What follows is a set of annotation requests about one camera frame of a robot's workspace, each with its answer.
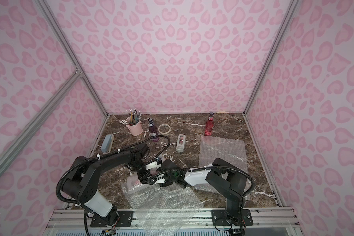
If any tape roll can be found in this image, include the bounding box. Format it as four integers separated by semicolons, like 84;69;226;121
158;124;171;135

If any purple bottle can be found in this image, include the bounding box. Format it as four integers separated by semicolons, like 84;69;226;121
148;118;159;142

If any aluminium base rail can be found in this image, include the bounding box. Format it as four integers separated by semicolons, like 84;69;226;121
43;207;303;236

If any grey stapler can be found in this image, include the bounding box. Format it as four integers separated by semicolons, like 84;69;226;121
101;134;114;154

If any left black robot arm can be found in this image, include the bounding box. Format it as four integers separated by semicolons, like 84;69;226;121
56;135;170;227

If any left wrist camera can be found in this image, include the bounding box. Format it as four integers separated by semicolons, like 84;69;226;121
146;159;162;170

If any pink pencil cup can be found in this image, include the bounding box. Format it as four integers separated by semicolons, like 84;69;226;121
125;117;143;136

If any bubble wrap sheet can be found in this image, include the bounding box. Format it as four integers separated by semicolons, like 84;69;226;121
187;136;248;193
121;175;204;236

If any white tape dispenser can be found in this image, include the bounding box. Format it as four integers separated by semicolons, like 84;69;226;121
176;134;186;152

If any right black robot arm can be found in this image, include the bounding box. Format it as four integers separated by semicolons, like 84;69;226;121
145;158;255;236

